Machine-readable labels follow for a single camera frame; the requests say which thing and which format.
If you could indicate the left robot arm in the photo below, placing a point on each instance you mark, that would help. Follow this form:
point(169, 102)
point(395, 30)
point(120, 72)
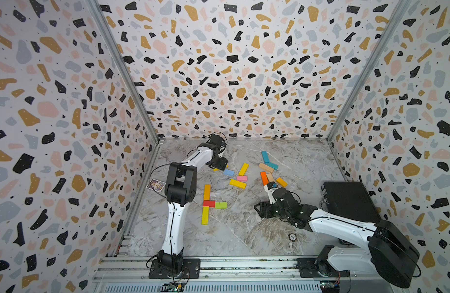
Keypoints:
point(180, 190)

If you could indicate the light blue block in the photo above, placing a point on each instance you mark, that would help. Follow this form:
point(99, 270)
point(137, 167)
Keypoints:
point(229, 173)

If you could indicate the red block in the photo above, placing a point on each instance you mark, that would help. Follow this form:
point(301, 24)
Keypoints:
point(209, 203)

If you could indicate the lime green block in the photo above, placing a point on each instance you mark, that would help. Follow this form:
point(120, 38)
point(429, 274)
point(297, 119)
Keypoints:
point(220, 205)

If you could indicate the pink block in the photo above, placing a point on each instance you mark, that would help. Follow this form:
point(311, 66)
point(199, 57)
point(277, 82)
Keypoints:
point(243, 178)

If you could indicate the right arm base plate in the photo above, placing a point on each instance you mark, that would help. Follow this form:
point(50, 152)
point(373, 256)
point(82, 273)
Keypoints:
point(312, 268)

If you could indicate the natural wood upper block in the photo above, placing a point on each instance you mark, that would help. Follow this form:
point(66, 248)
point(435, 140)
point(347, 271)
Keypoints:
point(266, 168)

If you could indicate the amber flat block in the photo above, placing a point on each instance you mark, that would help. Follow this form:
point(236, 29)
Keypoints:
point(281, 182)

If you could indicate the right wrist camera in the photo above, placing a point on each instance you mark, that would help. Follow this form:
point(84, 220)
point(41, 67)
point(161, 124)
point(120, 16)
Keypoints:
point(269, 189)

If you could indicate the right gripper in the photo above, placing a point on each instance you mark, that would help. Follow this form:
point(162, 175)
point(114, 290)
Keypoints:
point(264, 206)

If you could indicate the black carrying case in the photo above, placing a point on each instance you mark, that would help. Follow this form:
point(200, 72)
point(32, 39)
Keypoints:
point(349, 200)

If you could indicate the teal long block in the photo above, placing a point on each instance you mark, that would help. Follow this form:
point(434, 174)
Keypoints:
point(265, 157)

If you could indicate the natural wood long block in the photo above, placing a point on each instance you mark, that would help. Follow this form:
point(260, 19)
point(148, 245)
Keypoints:
point(270, 178)

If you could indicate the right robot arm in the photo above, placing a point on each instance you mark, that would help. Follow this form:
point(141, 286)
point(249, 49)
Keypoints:
point(378, 248)

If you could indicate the yellow upright long block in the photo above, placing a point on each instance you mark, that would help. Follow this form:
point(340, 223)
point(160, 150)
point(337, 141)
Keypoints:
point(243, 169)

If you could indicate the small printed card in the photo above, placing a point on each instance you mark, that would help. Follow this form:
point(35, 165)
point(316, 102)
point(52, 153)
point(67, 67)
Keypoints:
point(156, 185)

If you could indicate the teal small block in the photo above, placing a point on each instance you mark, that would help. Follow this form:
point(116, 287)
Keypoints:
point(272, 165)

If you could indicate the orange block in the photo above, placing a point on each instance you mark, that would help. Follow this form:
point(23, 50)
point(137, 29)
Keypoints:
point(264, 178)

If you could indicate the aluminium front rail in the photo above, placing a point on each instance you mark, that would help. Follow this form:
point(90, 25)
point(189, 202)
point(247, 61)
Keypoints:
point(233, 274)

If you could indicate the round table grommet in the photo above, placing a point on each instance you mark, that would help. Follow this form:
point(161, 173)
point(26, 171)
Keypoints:
point(292, 237)

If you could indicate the orange-yellow long block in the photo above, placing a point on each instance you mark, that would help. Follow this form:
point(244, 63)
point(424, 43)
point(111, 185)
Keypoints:
point(207, 192)

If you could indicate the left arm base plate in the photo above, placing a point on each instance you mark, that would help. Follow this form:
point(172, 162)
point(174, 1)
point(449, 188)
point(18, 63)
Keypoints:
point(188, 269)

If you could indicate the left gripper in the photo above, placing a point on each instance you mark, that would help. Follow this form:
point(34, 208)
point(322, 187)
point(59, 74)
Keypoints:
point(222, 164)

